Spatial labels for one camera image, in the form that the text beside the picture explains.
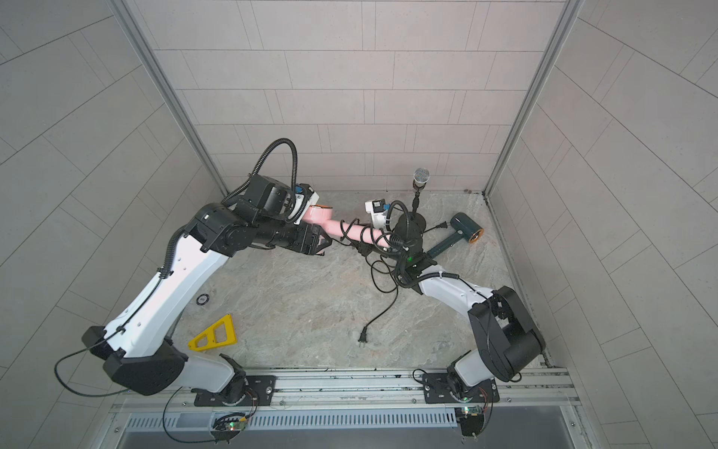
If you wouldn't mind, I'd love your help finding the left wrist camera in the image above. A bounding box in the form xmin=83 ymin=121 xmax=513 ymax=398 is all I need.
xmin=289 ymin=183 xmax=319 ymax=225

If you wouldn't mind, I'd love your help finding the aluminium rail frame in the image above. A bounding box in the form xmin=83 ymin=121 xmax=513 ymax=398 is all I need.
xmin=108 ymin=367 xmax=582 ymax=416

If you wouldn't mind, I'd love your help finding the right green dryer cord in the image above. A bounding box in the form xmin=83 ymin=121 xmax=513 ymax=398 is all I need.
xmin=356 ymin=222 xmax=449 ymax=346

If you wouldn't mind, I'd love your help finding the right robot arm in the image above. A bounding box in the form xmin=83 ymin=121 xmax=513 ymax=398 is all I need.
xmin=390 ymin=213 xmax=545 ymax=402

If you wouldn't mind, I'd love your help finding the microphone on black stand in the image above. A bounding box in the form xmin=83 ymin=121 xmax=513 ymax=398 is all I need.
xmin=411 ymin=168 xmax=430 ymax=230

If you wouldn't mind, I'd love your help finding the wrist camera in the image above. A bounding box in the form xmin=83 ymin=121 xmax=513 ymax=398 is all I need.
xmin=289 ymin=183 xmax=319 ymax=225
xmin=365 ymin=198 xmax=389 ymax=230

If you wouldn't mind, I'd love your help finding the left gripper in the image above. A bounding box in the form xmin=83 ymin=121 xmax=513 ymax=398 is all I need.
xmin=254 ymin=216 xmax=337 ymax=254

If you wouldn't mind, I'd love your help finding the left green dryer cord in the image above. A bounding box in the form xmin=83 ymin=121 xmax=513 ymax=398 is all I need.
xmin=366 ymin=251 xmax=411 ymax=296

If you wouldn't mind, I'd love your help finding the yellow triangular plastic piece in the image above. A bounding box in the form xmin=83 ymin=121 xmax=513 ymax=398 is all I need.
xmin=188 ymin=314 xmax=237 ymax=352

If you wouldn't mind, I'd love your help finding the circuit board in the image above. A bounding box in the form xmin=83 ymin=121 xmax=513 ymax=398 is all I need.
xmin=211 ymin=413 xmax=249 ymax=433
xmin=454 ymin=407 xmax=485 ymax=438

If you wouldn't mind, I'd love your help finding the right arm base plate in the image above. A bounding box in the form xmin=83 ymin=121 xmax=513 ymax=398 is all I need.
xmin=414 ymin=372 xmax=500 ymax=405

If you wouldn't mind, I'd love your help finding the pink hair dryer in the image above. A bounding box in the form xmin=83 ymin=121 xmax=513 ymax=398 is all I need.
xmin=301 ymin=205 xmax=390 ymax=249

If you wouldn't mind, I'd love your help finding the pink dryer black cord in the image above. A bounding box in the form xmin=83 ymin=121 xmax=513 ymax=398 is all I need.
xmin=335 ymin=218 xmax=405 ymax=265

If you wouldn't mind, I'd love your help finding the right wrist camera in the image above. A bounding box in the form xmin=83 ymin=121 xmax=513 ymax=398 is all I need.
xmin=365 ymin=198 xmax=389 ymax=230

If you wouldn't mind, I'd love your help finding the right circuit board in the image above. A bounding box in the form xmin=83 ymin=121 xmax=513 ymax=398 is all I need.
xmin=454 ymin=407 xmax=485 ymax=438

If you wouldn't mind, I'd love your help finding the green dryer cord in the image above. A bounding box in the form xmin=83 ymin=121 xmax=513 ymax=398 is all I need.
xmin=366 ymin=251 xmax=411 ymax=296
xmin=356 ymin=222 xmax=449 ymax=346

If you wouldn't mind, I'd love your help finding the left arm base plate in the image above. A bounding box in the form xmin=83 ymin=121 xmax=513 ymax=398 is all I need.
xmin=192 ymin=375 xmax=277 ymax=407

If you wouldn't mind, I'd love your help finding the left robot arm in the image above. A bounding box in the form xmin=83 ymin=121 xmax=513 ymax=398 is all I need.
xmin=82 ymin=175 xmax=331 ymax=405

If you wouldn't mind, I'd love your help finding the left circuit board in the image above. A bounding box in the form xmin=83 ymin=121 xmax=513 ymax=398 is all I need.
xmin=211 ymin=413 xmax=249 ymax=433

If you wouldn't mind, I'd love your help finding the right green hair dryer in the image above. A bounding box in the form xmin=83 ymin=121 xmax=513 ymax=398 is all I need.
xmin=427 ymin=213 xmax=484 ymax=259

